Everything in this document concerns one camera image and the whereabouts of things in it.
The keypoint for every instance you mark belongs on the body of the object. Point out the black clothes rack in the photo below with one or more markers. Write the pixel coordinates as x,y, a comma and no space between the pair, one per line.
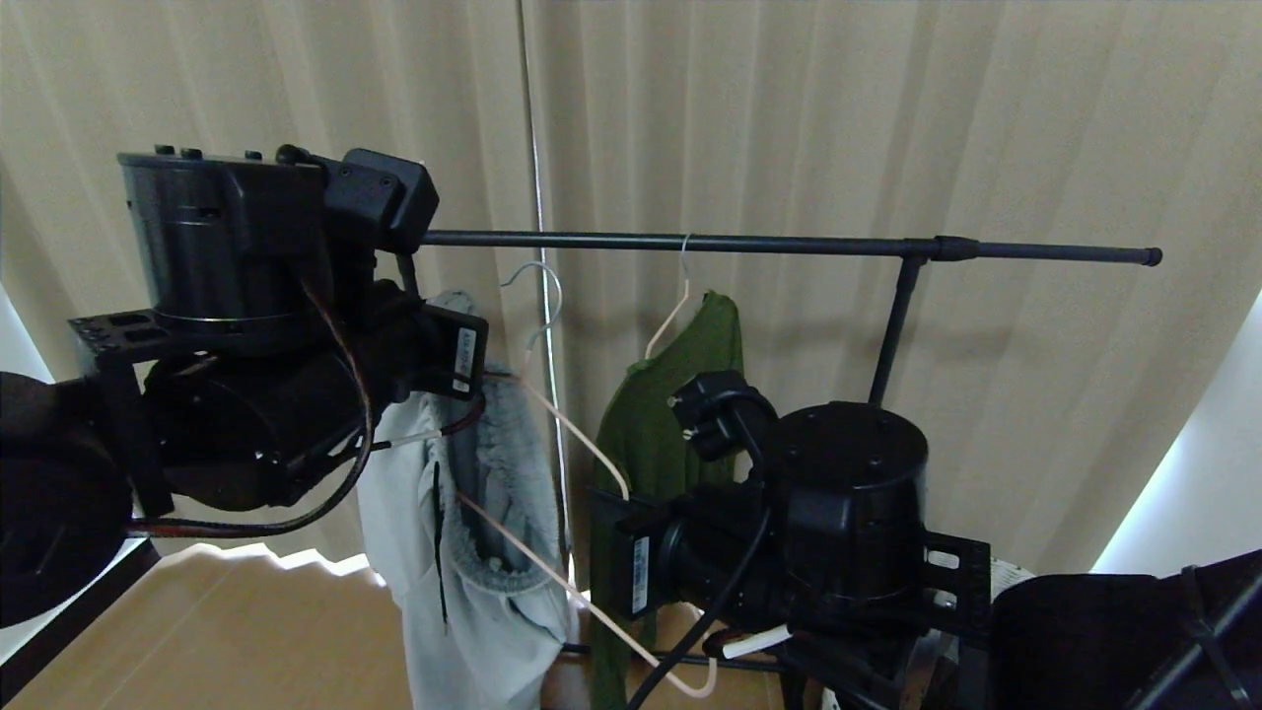
789,244

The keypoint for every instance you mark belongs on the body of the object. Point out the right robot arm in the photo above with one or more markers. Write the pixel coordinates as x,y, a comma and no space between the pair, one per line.
848,493

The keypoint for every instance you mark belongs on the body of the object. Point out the pale grey shorts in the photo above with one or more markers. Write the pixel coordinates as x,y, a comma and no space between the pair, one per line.
414,552

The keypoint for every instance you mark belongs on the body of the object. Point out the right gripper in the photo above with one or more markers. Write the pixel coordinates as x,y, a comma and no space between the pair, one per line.
690,552

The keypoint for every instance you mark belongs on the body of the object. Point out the green printed t-shirt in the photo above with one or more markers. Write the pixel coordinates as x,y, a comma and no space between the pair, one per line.
651,424

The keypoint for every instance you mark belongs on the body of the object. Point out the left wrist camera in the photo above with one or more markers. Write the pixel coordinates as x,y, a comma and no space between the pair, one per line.
380,202

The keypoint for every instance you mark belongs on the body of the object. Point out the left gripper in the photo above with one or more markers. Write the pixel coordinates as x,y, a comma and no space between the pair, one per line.
276,414

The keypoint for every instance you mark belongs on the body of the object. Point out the pink clothes hanger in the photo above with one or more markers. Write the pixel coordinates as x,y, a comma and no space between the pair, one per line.
680,296
582,444

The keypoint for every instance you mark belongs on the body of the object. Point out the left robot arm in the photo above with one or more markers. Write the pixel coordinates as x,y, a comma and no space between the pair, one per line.
217,247

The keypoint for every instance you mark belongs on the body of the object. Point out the beige curtain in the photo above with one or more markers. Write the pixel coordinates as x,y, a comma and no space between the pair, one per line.
887,118

